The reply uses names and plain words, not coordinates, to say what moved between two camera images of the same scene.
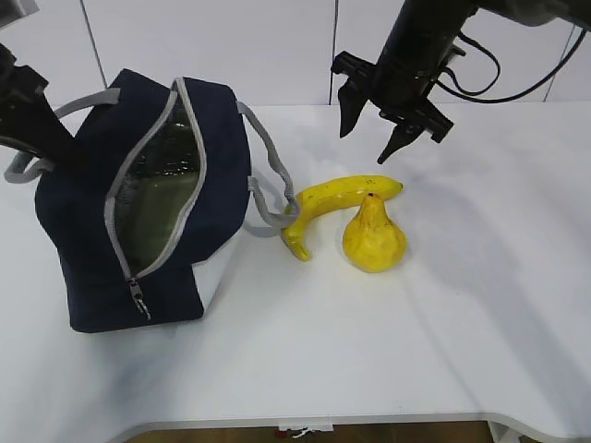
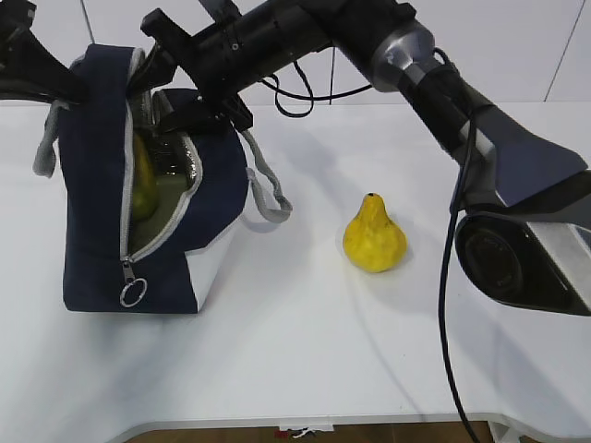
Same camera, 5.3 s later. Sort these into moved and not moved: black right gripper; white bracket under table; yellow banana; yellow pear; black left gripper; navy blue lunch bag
Moved: black right gripper; black left gripper; yellow banana; navy blue lunch bag
Not moved: white bracket under table; yellow pear
